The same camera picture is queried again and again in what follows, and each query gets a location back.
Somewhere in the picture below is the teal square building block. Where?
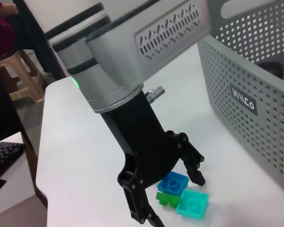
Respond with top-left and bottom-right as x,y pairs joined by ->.
176,189 -> 209,220

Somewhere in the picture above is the green building block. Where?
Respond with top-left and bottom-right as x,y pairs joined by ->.
155,192 -> 181,209

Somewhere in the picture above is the blue square building block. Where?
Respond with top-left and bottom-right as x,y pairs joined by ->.
157,171 -> 189,196

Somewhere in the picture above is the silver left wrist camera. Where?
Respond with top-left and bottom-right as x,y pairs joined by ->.
87,0 -> 213,82

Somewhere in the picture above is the beige plastic stool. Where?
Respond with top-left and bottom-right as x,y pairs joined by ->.
0,49 -> 47,107

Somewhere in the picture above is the white side desk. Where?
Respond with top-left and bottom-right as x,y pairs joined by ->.
0,131 -> 49,227

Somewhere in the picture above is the black partition panel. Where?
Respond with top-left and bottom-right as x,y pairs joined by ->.
0,58 -> 38,171

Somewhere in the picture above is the black vertical post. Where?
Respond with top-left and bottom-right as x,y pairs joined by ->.
13,0 -> 71,80

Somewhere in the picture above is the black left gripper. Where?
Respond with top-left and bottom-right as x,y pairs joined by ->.
101,91 -> 206,227

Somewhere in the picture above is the grey-green perforated storage basket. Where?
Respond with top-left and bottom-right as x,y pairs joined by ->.
197,0 -> 284,199

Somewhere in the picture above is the person in maroon top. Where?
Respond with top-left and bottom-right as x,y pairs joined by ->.
0,0 -> 21,59

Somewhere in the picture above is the black computer keyboard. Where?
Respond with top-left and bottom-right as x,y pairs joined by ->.
0,141 -> 27,181

